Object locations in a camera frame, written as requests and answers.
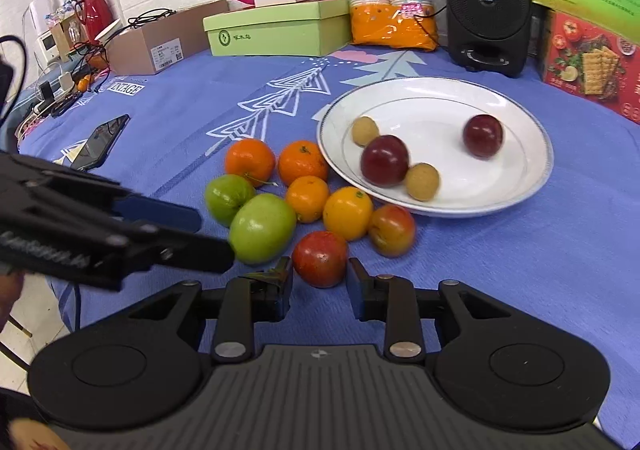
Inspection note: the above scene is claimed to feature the red kettle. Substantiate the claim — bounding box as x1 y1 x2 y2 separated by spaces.
74 0 114 41

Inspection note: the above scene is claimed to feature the yellow orange tangerine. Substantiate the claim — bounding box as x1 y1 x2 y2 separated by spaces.
322 187 373 242

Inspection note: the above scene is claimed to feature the light green shoe box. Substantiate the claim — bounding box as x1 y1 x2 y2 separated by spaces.
203 0 352 58

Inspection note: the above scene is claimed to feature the blue patterned tablecloth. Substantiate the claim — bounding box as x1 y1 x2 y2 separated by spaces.
21 48 639 448

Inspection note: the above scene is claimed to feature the small tan longan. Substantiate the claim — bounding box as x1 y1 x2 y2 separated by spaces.
352 116 380 147

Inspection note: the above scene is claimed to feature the red yellow nectarine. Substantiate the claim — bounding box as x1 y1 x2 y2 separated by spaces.
368 204 416 258

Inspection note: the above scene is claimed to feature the white round plate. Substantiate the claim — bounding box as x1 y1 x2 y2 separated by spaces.
317 77 554 219

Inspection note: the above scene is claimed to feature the black speaker cable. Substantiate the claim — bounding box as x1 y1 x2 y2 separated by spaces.
412 3 449 51

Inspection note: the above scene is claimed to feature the brown shipping carton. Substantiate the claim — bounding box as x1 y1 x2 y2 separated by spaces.
105 0 229 76

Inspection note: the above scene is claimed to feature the large green apple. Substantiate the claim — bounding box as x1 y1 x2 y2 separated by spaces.
228 193 297 266

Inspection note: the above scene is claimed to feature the black smartphone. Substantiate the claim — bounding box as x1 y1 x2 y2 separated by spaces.
70 114 130 171

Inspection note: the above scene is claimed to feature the dark red plum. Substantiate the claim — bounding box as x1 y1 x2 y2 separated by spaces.
360 135 410 188
462 114 503 159

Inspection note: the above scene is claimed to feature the red tomato fruit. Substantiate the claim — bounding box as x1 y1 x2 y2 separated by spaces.
292 231 348 288

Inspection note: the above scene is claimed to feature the small green apple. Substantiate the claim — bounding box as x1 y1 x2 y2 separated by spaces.
204 175 256 228

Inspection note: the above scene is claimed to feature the red cracker box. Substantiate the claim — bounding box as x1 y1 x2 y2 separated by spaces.
538 10 639 124

